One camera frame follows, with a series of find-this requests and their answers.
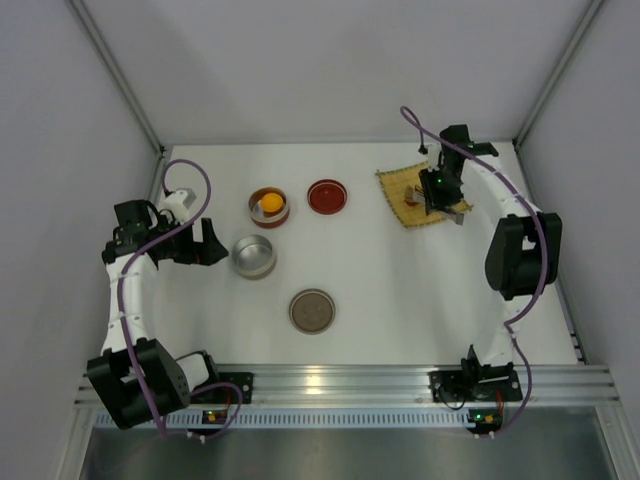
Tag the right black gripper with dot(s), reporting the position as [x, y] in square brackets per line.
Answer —
[436, 201]

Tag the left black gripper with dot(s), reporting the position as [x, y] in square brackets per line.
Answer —
[196, 242]

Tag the metal tongs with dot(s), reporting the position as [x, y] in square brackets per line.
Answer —
[432, 215]

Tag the red chicken drumstick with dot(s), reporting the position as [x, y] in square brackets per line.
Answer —
[413, 196]

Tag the orange yellow food ball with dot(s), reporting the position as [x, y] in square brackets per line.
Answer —
[272, 203]

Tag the beige round lid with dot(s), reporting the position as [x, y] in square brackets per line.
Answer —
[312, 311]

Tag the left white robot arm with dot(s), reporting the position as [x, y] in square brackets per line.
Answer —
[135, 377]

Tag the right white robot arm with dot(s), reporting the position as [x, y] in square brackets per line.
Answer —
[523, 253]

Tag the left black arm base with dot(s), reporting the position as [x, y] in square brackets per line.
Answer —
[243, 380]

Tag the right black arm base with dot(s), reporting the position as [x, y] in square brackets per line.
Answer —
[474, 381]

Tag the beige-based steel container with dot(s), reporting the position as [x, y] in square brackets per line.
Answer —
[253, 257]

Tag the bamboo mat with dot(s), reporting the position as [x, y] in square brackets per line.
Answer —
[394, 184]

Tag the red-based steel container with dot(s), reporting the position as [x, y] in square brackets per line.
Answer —
[257, 215]

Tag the red round lid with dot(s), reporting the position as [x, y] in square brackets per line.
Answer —
[327, 196]

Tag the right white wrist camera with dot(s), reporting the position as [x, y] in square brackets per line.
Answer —
[431, 153]

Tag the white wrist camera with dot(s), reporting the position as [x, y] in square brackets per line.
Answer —
[178, 204]
[431, 153]

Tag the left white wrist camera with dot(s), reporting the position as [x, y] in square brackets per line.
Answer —
[178, 204]

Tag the slotted grey cable duct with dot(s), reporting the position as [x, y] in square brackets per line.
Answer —
[207, 419]

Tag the aluminium front rail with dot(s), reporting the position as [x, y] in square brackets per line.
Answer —
[409, 386]

